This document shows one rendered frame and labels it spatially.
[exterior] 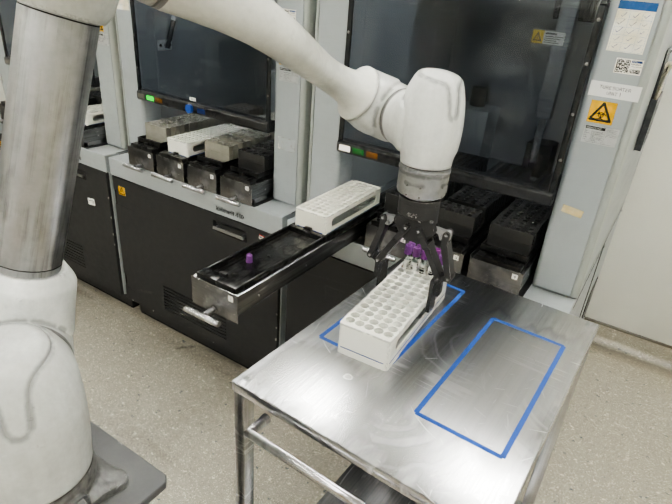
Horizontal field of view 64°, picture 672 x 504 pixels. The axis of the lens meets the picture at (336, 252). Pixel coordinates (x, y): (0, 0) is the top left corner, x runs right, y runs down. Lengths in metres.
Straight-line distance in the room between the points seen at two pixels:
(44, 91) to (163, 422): 1.42
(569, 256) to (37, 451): 1.16
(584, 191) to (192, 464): 1.40
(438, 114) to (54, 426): 0.70
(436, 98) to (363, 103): 0.15
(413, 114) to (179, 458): 1.39
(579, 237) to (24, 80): 1.16
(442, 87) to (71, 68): 0.53
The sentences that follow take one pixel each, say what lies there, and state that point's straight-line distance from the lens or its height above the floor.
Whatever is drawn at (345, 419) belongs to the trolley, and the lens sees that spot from 0.85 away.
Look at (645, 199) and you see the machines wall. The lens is 2.52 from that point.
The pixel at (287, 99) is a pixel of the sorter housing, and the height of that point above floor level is 1.07.
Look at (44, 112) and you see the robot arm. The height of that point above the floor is 1.22.
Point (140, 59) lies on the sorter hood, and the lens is 2.10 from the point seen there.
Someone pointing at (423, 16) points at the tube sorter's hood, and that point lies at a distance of 1.42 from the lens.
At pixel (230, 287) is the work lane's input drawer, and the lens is 1.15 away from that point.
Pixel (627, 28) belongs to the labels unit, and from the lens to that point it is 1.31.
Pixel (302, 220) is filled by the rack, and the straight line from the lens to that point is 1.42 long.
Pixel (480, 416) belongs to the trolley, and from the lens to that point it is 0.91.
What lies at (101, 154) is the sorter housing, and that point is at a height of 0.73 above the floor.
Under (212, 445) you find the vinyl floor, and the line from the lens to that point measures 1.94.
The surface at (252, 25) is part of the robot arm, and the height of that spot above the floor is 1.35.
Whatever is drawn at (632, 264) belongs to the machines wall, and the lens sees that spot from 2.62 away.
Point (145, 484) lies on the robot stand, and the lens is 0.95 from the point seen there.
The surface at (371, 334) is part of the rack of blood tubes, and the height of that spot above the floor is 0.88.
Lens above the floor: 1.42
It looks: 27 degrees down
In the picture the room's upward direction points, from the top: 5 degrees clockwise
